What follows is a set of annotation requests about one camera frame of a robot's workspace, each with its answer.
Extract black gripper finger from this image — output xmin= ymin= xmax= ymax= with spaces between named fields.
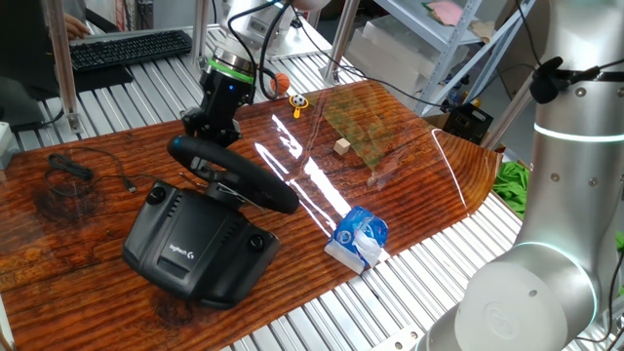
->
xmin=180 ymin=106 xmax=212 ymax=141
xmin=209 ymin=126 xmax=244 ymax=149

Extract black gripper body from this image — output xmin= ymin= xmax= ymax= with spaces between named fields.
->
xmin=199 ymin=71 xmax=257 ymax=134

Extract black racing steering wheel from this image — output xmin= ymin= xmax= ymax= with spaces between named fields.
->
xmin=166 ymin=135 xmax=301 ymax=215

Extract black steering wheel base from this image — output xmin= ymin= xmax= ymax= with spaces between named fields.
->
xmin=121 ymin=179 xmax=283 ymax=311

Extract person hand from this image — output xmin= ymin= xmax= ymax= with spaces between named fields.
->
xmin=62 ymin=12 xmax=93 ymax=42

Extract small orange basketball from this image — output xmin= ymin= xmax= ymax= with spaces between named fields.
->
xmin=269 ymin=72 xmax=292 ymax=97

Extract black keyboard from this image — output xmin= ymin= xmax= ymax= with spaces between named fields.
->
xmin=67 ymin=28 xmax=194 ymax=73

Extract blue tissue pack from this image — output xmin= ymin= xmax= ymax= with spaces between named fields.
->
xmin=324 ymin=205 xmax=390 ymax=275

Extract translucent plastic boxes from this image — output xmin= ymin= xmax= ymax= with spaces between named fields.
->
xmin=343 ymin=19 xmax=469 ymax=108

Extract black monitor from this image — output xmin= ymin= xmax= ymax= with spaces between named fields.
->
xmin=0 ymin=0 xmax=62 ymax=131

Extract wood grain table mat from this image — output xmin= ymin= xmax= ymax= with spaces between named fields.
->
xmin=0 ymin=79 xmax=503 ymax=351

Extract white metal shelf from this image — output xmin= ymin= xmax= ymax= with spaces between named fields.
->
xmin=372 ymin=0 xmax=537 ymax=116

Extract pink cloth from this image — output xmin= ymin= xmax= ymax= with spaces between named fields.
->
xmin=428 ymin=0 xmax=464 ymax=26

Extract black equipment box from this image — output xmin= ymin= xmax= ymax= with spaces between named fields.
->
xmin=441 ymin=101 xmax=494 ymax=146

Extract green cloth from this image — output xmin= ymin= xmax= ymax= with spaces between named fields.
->
xmin=491 ymin=160 xmax=624 ymax=293

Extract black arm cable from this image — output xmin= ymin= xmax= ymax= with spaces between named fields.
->
xmin=226 ymin=0 xmax=293 ymax=102

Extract aluminium frame post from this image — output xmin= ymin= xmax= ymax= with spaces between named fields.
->
xmin=192 ymin=0 xmax=211 ymax=72
xmin=321 ymin=0 xmax=370 ymax=84
xmin=43 ymin=0 xmax=84 ymax=134

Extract black wheel usb cable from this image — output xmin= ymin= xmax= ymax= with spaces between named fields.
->
xmin=44 ymin=145 xmax=172 ymax=196

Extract thin black cable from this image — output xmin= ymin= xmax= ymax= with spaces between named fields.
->
xmin=290 ymin=0 xmax=537 ymax=107

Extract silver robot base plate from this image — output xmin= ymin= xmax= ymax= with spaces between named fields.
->
xmin=368 ymin=324 xmax=425 ymax=351

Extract aluminium frame strut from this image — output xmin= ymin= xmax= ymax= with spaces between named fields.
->
xmin=480 ymin=0 xmax=552 ymax=150

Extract black cable clamp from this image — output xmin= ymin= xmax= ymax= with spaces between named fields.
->
xmin=529 ymin=56 xmax=624 ymax=105

